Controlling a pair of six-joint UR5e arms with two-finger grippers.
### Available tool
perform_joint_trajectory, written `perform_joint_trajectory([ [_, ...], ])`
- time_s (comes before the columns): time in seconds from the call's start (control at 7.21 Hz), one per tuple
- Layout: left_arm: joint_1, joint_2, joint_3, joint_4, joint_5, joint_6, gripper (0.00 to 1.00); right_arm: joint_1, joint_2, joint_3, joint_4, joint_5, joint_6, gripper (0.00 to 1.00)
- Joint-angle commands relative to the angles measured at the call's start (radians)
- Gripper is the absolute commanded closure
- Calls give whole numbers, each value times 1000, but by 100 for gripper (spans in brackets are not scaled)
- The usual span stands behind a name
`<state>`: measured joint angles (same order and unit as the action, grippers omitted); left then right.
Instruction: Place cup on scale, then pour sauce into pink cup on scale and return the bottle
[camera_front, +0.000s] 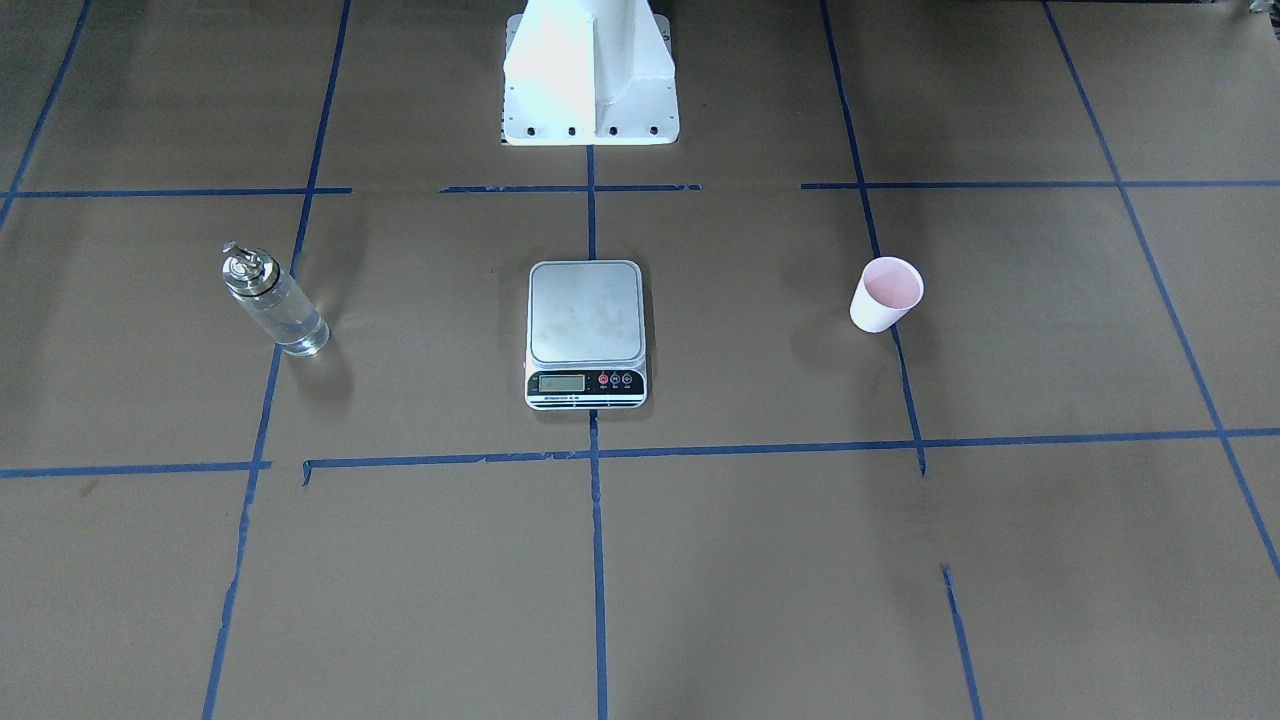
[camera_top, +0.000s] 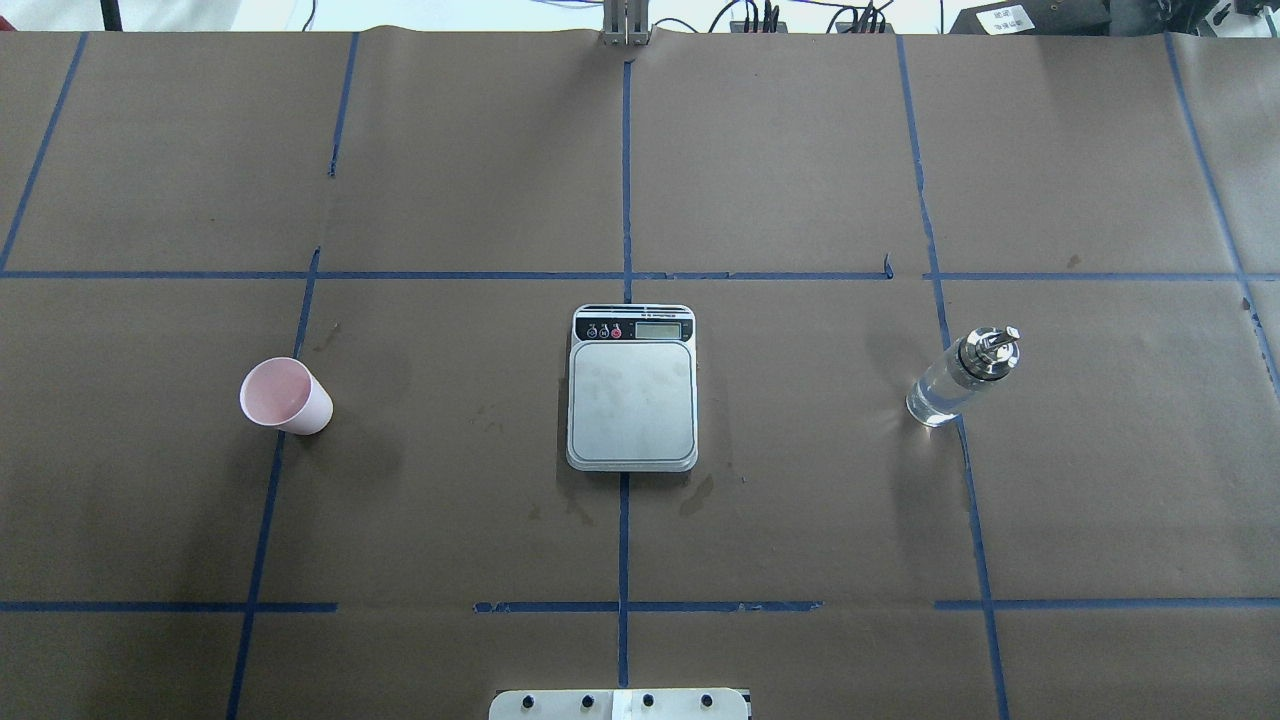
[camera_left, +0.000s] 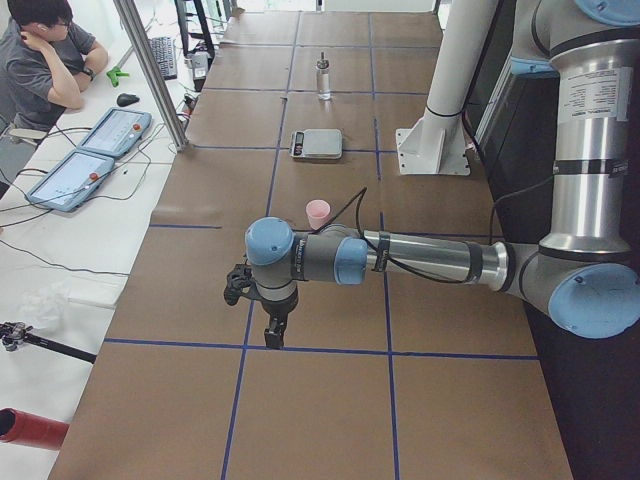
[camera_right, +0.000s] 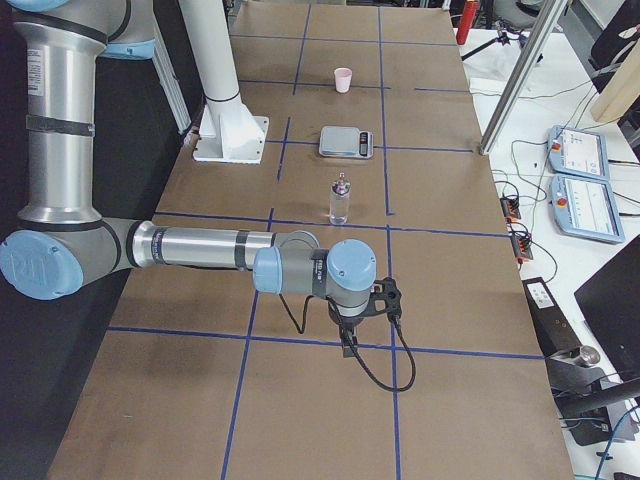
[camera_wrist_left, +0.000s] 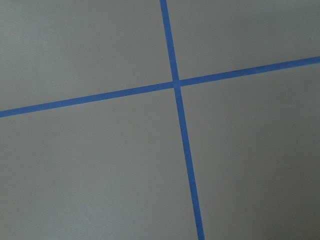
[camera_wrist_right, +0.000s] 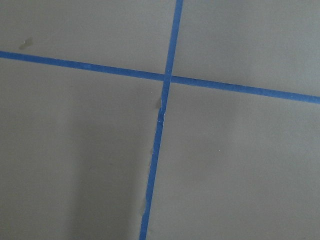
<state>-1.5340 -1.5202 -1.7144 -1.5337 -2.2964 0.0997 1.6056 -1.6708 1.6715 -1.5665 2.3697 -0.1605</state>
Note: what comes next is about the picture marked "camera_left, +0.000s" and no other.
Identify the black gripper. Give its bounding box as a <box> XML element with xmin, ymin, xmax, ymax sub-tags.
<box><xmin>261</xmin><ymin>291</ymin><xmax>299</xmax><ymax>349</ymax></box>

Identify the pink plastic cup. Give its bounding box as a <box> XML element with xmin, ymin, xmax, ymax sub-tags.
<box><xmin>305</xmin><ymin>199</ymin><xmax>331</xmax><ymax>230</ymax></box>

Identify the glass sauce bottle metal cap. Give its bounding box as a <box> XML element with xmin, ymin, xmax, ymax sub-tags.
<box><xmin>316</xmin><ymin>51</ymin><xmax>331</xmax><ymax>101</ymax></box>

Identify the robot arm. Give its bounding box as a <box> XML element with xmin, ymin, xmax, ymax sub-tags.
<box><xmin>224</xmin><ymin>1</ymin><xmax>639</xmax><ymax>349</ymax></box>

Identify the digital kitchen scale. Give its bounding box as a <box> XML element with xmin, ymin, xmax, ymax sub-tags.
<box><xmin>290</xmin><ymin>129</ymin><xmax>343</xmax><ymax>160</ymax></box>

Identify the lower blue teach pendant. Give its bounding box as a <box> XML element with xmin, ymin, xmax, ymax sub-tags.
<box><xmin>25</xmin><ymin>149</ymin><xmax>115</xmax><ymax>213</ymax></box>

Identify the blue teach pendant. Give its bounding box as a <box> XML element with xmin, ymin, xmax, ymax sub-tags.
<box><xmin>25</xmin><ymin>149</ymin><xmax>115</xmax><ymax>213</ymax></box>
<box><xmin>77</xmin><ymin>107</ymin><xmax>152</xmax><ymax>159</ymax></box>

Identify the upper blue teach pendant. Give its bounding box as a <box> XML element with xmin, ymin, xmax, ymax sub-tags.
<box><xmin>77</xmin><ymin>107</ymin><xmax>152</xmax><ymax>159</ymax></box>

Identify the black tripod rod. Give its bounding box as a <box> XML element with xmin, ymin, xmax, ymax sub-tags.
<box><xmin>1</xmin><ymin>322</ymin><xmax>97</xmax><ymax>364</ymax></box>

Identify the red tube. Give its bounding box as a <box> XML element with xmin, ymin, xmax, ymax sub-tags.
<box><xmin>1</xmin><ymin>408</ymin><xmax>69</xmax><ymax>451</ymax></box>

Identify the black computer mouse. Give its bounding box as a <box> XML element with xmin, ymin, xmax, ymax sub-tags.
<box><xmin>116</xmin><ymin>93</ymin><xmax>140</xmax><ymax>107</ymax></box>

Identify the green clamp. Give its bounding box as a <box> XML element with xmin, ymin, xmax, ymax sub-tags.
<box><xmin>106</xmin><ymin>67</ymin><xmax>130</xmax><ymax>88</ymax></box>

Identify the black keyboard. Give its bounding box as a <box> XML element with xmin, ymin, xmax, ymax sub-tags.
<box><xmin>148</xmin><ymin>36</ymin><xmax>178</xmax><ymax>80</ymax></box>

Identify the seated person grey shirt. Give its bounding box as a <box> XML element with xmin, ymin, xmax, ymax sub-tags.
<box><xmin>1</xmin><ymin>0</ymin><xmax>109</xmax><ymax>133</ymax></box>

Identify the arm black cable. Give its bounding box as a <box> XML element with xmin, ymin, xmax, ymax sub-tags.
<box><xmin>327</xmin><ymin>186</ymin><xmax>556</xmax><ymax>286</ymax></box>

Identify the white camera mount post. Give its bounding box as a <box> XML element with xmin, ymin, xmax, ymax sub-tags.
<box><xmin>396</xmin><ymin>0</ymin><xmax>499</xmax><ymax>176</ymax></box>

